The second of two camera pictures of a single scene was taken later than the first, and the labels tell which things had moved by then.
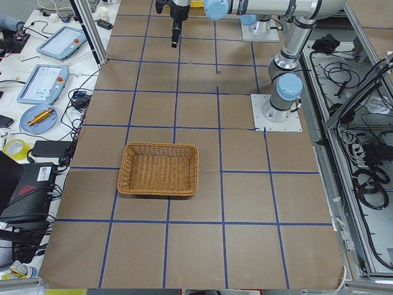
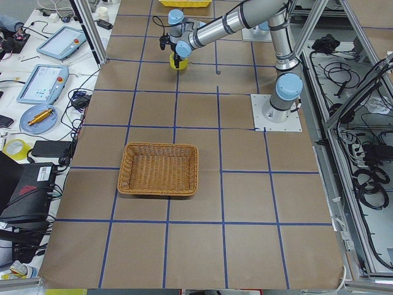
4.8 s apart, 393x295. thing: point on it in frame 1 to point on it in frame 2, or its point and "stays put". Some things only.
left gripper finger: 175,32 to 177,59
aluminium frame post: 92,30 stays put
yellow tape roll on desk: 16,149 stays put
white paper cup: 103,13 stays put
